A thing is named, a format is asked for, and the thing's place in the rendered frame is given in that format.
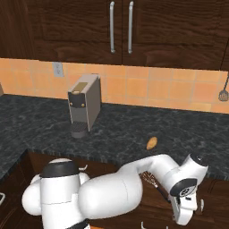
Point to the dark wooden base cupboard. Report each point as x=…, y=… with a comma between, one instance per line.
x=13, y=193

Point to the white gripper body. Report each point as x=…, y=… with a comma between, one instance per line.
x=185, y=214

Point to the grey coffee machine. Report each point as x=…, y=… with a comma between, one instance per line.
x=85, y=103

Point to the dark wooden cupboard door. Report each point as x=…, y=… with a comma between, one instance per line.
x=179, y=29
x=74, y=27

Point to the dark wooden cupboard side panel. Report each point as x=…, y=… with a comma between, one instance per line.
x=13, y=27

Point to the open dark wooden drawer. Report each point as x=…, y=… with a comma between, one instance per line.
x=155, y=210

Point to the hanging black slotted spatula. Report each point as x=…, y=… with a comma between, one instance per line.
x=223, y=94

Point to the grey wall socket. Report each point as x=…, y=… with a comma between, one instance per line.
x=57, y=69

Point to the brown potato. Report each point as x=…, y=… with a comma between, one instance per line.
x=151, y=143

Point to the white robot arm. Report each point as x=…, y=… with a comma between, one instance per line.
x=107, y=193

